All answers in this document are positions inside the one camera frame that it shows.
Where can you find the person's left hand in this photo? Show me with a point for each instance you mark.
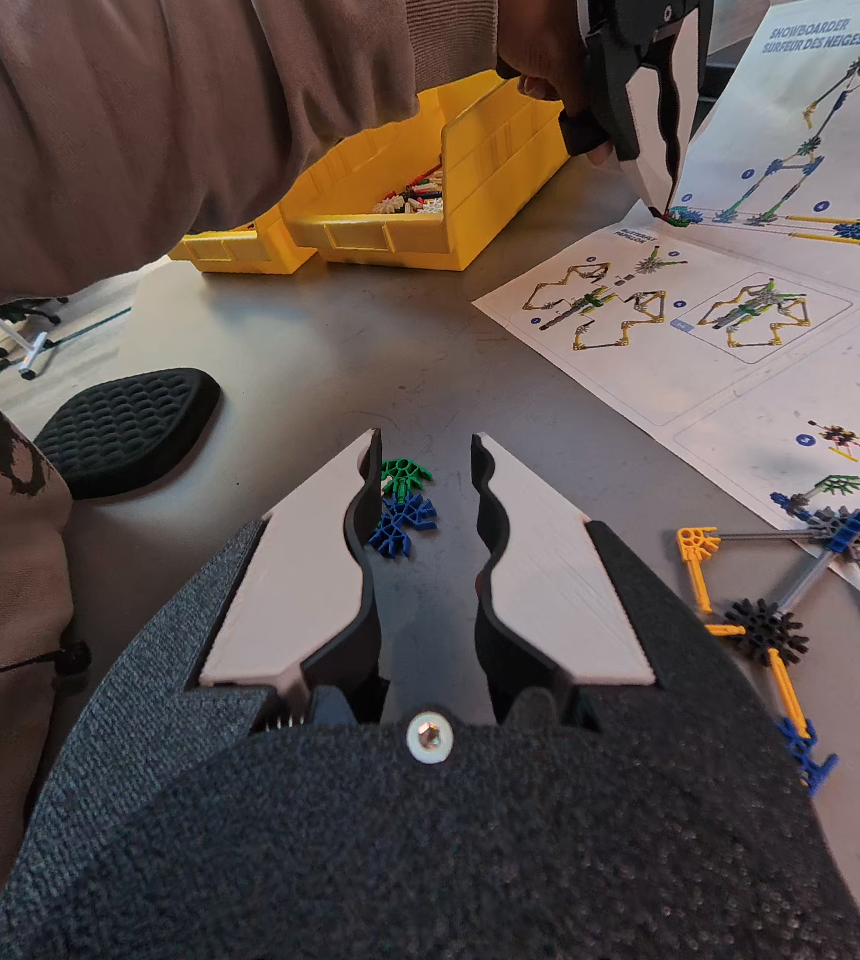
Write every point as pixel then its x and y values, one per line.
pixel 550 52

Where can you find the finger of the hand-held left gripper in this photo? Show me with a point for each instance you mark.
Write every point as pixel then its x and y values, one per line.
pixel 644 135
pixel 700 67

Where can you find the person's right hand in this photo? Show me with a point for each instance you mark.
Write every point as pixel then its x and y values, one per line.
pixel 479 585

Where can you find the pile of toy pieces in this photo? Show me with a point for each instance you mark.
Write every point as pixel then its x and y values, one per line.
pixel 411 196

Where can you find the yellow plastic bin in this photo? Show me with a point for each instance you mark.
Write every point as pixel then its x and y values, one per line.
pixel 475 187
pixel 242 251

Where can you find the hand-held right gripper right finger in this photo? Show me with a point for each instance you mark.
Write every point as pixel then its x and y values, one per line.
pixel 565 600

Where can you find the colourful toy rod figure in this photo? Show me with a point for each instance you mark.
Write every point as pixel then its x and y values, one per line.
pixel 764 630

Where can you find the black earphone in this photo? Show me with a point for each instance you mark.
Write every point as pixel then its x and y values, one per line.
pixel 73 658

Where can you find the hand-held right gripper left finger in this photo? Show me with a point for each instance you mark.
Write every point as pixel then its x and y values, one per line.
pixel 287 600

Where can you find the white instruction sheet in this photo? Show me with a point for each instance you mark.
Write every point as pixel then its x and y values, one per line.
pixel 700 360

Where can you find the office chair base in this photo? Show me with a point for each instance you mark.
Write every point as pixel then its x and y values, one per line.
pixel 28 352

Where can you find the blue snowflake toy connector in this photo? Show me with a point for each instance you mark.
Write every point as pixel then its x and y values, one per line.
pixel 400 525

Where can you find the short green toy rod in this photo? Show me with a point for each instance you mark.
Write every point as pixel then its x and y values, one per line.
pixel 401 493

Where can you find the grey desk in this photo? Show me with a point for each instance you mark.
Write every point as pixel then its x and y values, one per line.
pixel 400 360

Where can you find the green fan toy connector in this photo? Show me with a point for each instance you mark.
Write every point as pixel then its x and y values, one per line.
pixel 403 472

